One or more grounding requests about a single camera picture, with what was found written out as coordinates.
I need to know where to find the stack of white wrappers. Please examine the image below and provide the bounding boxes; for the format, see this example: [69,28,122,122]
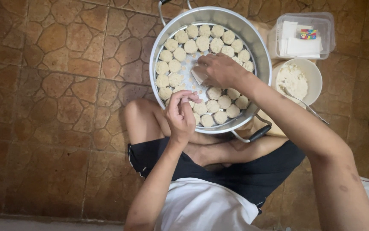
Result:
[279,21,323,58]

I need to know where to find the person's left hand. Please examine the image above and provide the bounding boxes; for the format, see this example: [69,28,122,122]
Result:
[164,89,202,145]

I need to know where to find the group of raw dumplings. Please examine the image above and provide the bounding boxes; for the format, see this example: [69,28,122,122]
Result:
[155,24,255,128]

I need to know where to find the person's right hand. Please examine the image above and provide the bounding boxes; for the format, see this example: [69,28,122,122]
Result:
[192,53,252,90]

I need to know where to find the person's leg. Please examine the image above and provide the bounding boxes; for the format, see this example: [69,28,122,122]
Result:
[184,135,289,168]
[123,98,226,145]

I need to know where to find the tan board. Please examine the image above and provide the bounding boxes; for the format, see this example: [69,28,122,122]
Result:
[179,8,318,139]

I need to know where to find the white shirt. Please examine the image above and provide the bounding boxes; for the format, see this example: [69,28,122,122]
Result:
[154,177,262,231]

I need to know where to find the black shorts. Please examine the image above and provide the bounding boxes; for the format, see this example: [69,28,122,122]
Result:
[127,136,306,215]

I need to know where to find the person's left leg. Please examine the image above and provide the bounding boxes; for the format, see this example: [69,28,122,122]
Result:
[123,98,226,145]

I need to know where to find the white dumpling wrapper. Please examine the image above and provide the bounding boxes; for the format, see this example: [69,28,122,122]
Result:
[190,69,209,85]

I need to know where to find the clear plastic container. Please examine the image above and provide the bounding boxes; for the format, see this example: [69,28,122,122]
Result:
[267,12,336,61]

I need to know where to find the white round bowl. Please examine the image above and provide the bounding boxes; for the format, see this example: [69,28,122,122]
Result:
[271,58,323,108]

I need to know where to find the large aluminium steamer pot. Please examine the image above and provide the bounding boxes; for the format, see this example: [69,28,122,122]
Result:
[149,0,273,144]

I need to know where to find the person's right leg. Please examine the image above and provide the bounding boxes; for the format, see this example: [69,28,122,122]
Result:
[184,135,289,168]

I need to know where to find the perforated metal steamer tray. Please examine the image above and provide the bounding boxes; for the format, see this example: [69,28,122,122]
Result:
[154,22,257,129]

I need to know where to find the pale minced filling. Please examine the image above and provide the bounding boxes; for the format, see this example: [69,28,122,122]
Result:
[276,63,309,102]

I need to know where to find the metal spoon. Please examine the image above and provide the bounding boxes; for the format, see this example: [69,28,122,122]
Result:
[280,85,330,126]

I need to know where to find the small colourful packet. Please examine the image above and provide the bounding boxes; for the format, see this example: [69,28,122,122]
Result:
[300,29,318,40]

